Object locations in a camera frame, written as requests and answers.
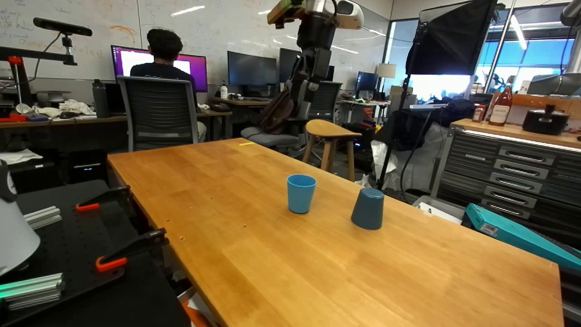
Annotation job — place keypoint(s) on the upper black orange clamp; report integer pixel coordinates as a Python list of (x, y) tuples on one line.
[(120, 195)]

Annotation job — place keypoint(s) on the black device on cabinet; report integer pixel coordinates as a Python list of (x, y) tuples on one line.
[(546, 120)]

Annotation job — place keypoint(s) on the wooden stool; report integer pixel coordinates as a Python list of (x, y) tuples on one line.
[(328, 133)]

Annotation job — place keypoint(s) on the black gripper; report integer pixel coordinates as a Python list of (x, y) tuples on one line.
[(314, 38)]

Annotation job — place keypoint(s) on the red labelled bottle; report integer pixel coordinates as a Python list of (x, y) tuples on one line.
[(501, 107)]

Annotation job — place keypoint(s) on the black softbox light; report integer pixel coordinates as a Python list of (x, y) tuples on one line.
[(448, 38)]

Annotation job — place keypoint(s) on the aluminium extrusion bars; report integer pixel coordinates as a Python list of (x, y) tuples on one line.
[(31, 291)]

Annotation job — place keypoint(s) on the seated person dark hair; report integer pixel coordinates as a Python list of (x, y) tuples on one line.
[(165, 47)]

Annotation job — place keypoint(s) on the grey drawer cabinet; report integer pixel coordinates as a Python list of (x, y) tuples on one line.
[(530, 178)]

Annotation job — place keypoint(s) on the dark monitor centre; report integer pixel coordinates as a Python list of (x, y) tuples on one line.
[(250, 73)]

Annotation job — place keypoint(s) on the purple lit monitor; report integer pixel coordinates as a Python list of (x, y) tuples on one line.
[(123, 58)]

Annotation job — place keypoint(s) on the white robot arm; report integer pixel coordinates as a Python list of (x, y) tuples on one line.
[(345, 13)]

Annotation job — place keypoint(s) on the black orange clamp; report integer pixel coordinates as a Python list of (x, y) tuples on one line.
[(120, 256), (120, 195)]

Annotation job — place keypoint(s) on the dark blue upturned cup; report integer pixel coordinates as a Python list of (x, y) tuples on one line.
[(368, 209)]

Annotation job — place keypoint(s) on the lower black orange clamp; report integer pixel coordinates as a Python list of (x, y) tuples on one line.
[(120, 256)]

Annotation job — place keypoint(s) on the black camera on stand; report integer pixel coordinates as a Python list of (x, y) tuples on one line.
[(65, 31)]

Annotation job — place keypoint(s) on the light blue upright cup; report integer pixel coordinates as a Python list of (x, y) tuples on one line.
[(299, 191)]

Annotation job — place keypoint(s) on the grey mesh office chair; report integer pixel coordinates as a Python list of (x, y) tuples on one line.
[(160, 111)]

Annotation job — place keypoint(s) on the teal case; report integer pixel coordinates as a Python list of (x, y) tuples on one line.
[(521, 236)]

